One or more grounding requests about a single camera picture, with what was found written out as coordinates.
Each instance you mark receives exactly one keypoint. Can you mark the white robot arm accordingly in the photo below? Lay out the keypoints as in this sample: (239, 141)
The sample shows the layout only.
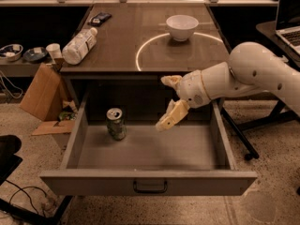
(251, 69)

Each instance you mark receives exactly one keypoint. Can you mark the white paper cup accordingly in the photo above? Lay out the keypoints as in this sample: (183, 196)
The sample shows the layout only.
(54, 50)

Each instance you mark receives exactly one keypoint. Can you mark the clear plastic water bottle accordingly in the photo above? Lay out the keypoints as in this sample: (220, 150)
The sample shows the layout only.
(75, 51)

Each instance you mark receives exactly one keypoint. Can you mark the black chair at left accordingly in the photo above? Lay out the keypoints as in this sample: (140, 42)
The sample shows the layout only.
(9, 146)

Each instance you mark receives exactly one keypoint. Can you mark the black drawer handle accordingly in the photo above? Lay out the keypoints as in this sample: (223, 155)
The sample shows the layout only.
(146, 187)

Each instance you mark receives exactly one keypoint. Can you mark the grey open top drawer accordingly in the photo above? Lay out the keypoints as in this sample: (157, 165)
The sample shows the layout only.
(194, 157)

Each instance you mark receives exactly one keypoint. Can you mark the silver laptop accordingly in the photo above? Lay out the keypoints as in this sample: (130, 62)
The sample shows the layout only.
(288, 23)

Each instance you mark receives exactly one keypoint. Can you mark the white ceramic bowl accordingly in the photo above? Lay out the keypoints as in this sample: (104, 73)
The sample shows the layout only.
(181, 27)

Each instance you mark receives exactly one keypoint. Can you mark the grey cabinet desk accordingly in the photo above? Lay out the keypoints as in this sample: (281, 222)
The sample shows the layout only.
(135, 45)

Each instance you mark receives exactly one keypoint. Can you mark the black stand leg with wheel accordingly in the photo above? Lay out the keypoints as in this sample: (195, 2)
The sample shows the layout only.
(252, 153)

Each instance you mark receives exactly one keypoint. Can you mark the green soda can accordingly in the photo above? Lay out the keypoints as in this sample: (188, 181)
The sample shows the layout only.
(115, 123)

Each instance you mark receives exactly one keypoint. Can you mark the green snack bag on floor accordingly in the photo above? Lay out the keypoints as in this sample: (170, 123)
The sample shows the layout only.
(66, 116)

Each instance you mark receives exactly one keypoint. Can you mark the brown cardboard box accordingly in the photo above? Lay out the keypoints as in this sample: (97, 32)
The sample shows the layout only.
(45, 95)

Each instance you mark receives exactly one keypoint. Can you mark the patterned bowl far left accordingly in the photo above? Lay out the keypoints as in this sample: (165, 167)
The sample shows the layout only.
(11, 52)

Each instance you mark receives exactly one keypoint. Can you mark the dark blue snack packet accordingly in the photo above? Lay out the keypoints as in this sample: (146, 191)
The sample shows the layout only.
(99, 19)

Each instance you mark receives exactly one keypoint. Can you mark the dark blue bowl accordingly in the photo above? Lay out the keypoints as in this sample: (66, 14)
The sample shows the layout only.
(35, 55)

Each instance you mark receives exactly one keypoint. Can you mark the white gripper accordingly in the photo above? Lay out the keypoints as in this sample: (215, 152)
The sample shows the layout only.
(191, 89)

